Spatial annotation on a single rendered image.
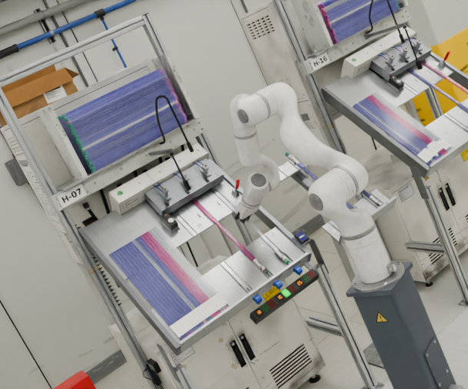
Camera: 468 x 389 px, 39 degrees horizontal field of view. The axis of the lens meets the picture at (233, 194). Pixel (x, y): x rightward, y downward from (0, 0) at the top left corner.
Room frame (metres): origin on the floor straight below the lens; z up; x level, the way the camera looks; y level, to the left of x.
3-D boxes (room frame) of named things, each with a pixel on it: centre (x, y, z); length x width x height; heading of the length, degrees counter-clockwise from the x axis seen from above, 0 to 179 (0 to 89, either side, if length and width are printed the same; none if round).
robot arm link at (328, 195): (2.11, -0.31, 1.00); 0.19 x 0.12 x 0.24; 120
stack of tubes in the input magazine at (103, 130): (2.91, 0.29, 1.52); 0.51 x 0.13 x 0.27; 116
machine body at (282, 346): (2.99, 0.40, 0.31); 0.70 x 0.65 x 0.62; 116
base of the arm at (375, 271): (2.12, -0.34, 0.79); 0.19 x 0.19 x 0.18
